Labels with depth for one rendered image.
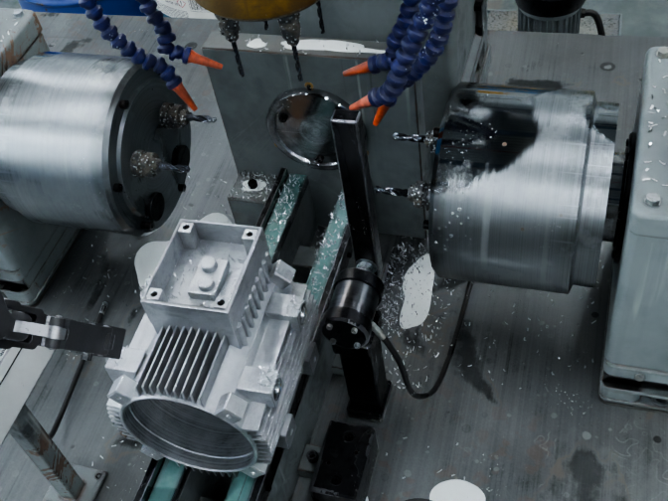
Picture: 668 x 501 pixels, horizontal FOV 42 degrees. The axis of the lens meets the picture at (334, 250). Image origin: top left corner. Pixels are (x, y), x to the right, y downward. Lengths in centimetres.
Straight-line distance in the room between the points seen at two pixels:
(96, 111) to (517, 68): 83
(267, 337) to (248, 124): 44
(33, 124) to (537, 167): 65
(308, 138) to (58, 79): 35
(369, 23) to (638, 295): 54
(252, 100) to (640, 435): 69
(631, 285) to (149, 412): 57
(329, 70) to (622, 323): 50
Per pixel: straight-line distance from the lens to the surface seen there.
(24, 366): 106
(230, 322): 92
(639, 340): 112
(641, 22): 322
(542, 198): 101
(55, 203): 125
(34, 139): 123
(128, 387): 96
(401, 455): 118
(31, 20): 141
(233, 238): 100
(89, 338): 77
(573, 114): 104
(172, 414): 108
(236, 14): 100
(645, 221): 96
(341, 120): 92
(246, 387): 94
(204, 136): 165
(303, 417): 115
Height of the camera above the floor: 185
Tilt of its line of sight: 48 degrees down
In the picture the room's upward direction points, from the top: 11 degrees counter-clockwise
